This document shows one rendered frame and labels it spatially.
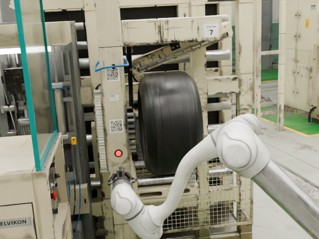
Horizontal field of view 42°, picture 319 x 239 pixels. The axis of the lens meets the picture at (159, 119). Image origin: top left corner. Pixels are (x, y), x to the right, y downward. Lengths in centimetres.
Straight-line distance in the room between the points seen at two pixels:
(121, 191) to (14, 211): 42
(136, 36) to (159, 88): 45
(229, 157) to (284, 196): 24
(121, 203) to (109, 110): 74
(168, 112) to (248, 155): 85
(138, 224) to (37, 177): 48
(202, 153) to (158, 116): 57
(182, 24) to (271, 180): 135
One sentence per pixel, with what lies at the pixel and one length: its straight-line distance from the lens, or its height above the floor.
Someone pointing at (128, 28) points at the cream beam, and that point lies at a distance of 253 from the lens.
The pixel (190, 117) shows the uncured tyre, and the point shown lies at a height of 129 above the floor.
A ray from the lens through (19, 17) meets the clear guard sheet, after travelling 153.
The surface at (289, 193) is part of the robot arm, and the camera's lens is 151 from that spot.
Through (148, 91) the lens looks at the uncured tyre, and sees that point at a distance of 223.
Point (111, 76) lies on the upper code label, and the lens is 229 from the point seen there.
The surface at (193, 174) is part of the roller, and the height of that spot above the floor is 92.
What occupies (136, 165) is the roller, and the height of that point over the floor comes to 90.
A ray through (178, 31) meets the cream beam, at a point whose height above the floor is 171.
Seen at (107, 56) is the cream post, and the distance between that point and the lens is 228.
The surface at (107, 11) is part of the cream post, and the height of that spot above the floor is 184.
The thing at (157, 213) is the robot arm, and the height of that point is 100.
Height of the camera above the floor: 180
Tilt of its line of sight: 14 degrees down
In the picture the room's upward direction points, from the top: 3 degrees counter-clockwise
